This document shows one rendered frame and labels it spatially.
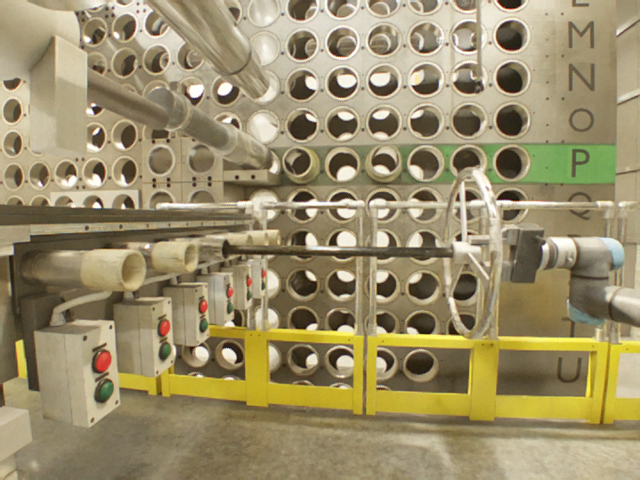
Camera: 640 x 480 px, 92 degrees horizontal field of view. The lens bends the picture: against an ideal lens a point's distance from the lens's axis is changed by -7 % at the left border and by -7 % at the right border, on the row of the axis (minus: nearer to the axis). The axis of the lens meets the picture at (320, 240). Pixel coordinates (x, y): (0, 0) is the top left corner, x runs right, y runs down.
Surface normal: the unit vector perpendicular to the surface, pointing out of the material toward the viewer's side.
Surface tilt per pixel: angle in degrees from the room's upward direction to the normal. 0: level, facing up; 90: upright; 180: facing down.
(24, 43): 127
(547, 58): 90
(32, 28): 115
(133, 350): 90
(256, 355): 90
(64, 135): 90
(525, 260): 106
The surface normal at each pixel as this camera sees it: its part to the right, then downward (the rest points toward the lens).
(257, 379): -0.14, 0.07
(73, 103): 0.99, 0.01
